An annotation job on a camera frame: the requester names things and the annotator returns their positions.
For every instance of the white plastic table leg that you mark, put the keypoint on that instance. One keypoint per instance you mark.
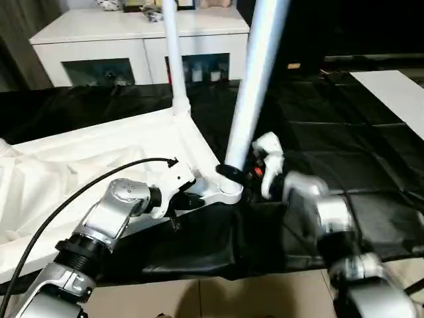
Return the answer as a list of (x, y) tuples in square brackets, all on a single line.
[(175, 53), (255, 86)]

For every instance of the white plastic table top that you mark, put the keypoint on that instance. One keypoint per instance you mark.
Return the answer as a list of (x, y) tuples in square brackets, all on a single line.
[(73, 165)]

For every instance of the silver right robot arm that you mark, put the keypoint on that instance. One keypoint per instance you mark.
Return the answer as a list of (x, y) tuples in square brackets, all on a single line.
[(324, 212)]

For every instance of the black work mat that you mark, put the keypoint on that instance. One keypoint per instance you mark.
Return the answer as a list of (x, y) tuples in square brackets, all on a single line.
[(311, 152)]

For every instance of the small yellow box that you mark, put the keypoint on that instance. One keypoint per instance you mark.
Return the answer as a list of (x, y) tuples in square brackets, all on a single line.
[(293, 65)]

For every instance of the white side table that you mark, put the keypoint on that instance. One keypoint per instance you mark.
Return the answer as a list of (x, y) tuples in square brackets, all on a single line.
[(397, 96)]

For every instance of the black stand leg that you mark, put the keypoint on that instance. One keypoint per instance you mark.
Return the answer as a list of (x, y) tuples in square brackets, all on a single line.
[(415, 286)]

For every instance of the white cabinet with glass doors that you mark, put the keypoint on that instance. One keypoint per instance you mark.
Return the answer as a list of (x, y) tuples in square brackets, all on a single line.
[(86, 30)]

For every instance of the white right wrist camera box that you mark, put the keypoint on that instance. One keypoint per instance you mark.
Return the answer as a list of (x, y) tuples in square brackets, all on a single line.
[(270, 159)]

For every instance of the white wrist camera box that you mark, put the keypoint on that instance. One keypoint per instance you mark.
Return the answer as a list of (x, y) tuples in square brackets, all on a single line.
[(173, 185), (270, 159)]

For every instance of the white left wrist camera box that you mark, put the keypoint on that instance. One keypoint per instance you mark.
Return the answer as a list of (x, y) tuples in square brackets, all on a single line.
[(173, 185)]

